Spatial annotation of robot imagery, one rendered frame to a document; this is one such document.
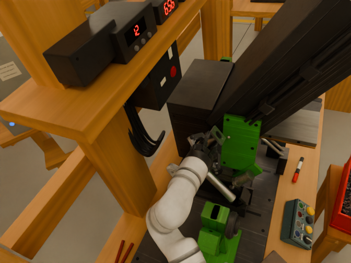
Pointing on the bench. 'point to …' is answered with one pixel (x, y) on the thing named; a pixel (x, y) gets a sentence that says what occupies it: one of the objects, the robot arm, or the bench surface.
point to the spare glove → (316, 105)
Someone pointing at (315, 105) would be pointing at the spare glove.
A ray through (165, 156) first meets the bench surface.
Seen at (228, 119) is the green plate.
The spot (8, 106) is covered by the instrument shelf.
